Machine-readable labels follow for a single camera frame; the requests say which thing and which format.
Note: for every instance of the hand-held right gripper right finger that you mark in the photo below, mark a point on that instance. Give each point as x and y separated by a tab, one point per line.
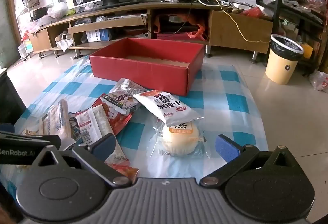
225	147

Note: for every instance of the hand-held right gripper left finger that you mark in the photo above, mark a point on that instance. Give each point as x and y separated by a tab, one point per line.
102	142

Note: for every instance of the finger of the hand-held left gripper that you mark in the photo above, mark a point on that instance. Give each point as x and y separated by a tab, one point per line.
30	140

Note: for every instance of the long red white snack packet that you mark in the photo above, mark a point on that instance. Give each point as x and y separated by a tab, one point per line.
102	121

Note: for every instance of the white barcode snack packet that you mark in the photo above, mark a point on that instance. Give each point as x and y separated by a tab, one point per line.
87	124

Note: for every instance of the red candy packet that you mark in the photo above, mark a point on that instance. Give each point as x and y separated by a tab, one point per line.
119	121

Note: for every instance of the long beige snack packet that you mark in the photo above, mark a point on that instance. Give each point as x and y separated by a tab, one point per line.
55	121

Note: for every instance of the green white wafer packet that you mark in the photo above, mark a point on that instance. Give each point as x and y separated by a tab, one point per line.
120	103

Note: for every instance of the round steamed cake packet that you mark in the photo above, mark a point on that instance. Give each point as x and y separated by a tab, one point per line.
179	140

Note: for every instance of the white gluten snack packet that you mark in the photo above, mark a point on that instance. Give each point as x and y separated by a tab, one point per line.
166	108

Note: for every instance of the red cardboard box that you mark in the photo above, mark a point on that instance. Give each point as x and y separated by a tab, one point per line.
138	72

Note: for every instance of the blue checkered tablecloth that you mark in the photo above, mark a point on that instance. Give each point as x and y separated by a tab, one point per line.
230	111

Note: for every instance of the yellow trash bin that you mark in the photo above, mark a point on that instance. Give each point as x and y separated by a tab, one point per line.
280	65

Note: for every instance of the blue white carton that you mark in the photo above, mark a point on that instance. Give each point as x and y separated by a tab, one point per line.
98	35

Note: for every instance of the white plastic bag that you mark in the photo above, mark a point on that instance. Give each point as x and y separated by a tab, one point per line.
320	81

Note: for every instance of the wooden tv stand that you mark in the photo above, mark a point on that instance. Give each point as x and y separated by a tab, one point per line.
230	29

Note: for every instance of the red plastic bag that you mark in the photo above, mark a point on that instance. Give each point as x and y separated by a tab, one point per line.
197	30

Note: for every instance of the metal pot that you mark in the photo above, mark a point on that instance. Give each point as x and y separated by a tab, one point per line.
178	18

